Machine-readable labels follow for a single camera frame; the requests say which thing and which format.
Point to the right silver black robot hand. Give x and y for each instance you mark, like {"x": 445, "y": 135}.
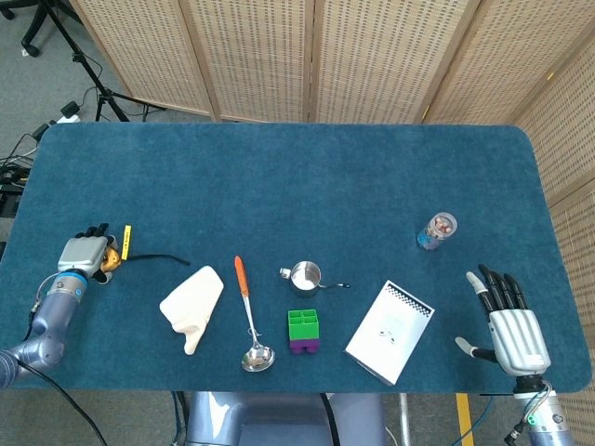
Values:
{"x": 520, "y": 341}

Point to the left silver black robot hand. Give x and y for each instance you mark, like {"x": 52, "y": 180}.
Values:
{"x": 81, "y": 253}

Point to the yellow tape measure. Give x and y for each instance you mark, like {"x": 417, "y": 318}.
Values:
{"x": 111, "y": 261}

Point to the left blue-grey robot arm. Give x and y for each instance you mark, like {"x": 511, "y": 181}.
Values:
{"x": 51, "y": 320}

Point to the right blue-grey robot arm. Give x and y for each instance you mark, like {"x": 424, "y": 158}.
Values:
{"x": 548, "y": 423}

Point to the cream folded cloth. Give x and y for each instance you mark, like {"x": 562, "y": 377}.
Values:
{"x": 190, "y": 302}

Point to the black plug adapter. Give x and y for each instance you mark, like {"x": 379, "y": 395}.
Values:
{"x": 41, "y": 131}

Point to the white earbuds box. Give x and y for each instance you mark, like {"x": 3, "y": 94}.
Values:
{"x": 390, "y": 330}

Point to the white power strip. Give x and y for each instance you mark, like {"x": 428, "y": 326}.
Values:
{"x": 67, "y": 119}

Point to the metal table leg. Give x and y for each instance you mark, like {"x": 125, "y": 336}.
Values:
{"x": 405, "y": 418}

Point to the clear plastic snack jar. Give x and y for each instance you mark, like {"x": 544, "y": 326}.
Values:
{"x": 434, "y": 232}

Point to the black power adapter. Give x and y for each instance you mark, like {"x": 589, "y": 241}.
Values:
{"x": 70, "y": 109}

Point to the black tripod stand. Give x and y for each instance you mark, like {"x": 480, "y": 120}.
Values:
{"x": 86, "y": 69}

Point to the blue felt table cover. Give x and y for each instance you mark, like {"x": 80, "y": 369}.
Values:
{"x": 279, "y": 186}

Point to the green and purple toy block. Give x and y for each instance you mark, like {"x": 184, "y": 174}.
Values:
{"x": 304, "y": 327}

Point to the stainless steel spouted pitcher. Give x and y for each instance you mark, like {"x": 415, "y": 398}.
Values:
{"x": 306, "y": 279}

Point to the black office chair base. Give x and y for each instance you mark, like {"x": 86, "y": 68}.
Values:
{"x": 35, "y": 28}

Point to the blue-grey robot torso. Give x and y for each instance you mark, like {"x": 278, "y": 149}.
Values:
{"x": 279, "y": 418}

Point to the wicker folding screen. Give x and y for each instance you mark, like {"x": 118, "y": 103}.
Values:
{"x": 260, "y": 56}

